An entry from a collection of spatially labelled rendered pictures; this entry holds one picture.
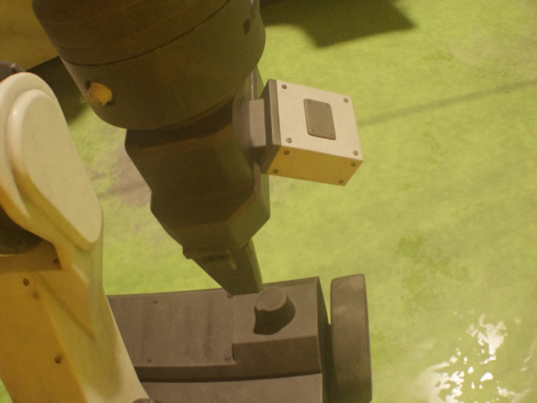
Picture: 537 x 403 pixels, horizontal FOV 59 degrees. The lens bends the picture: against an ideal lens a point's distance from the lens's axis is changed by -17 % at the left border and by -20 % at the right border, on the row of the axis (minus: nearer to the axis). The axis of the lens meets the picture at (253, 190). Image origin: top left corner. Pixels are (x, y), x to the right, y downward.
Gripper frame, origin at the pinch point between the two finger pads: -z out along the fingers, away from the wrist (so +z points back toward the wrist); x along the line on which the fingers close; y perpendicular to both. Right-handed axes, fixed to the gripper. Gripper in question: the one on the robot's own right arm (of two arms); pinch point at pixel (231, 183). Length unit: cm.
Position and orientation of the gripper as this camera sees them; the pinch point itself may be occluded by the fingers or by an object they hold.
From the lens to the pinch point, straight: 33.6
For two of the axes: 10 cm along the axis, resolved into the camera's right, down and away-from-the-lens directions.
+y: -9.7, 1.4, 1.8
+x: -0.2, -8.4, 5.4
